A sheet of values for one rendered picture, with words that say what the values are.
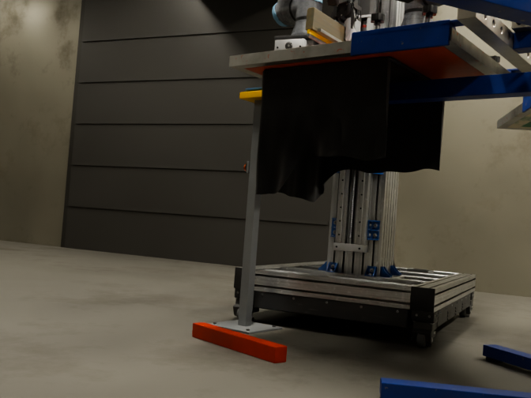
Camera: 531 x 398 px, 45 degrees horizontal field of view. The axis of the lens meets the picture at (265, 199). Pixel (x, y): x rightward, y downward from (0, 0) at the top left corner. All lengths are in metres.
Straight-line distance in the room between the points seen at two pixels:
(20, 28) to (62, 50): 0.74
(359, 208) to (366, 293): 0.43
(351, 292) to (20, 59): 6.18
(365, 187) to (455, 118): 2.86
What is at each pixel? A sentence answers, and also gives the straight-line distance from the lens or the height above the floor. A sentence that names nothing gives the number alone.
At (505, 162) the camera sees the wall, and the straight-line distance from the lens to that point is 5.52.
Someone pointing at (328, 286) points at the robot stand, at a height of 0.19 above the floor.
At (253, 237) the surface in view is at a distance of 2.59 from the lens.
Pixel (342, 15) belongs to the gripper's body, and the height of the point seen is 1.18.
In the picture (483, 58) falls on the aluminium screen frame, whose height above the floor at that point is 0.97.
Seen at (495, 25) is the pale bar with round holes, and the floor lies 1.01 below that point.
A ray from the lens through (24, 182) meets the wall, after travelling 7.81.
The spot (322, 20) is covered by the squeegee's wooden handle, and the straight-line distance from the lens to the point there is 2.24.
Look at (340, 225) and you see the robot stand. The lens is 2.84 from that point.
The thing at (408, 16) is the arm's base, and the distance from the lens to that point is 2.82.
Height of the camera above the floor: 0.43
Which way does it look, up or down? 2 degrees up
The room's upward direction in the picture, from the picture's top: 4 degrees clockwise
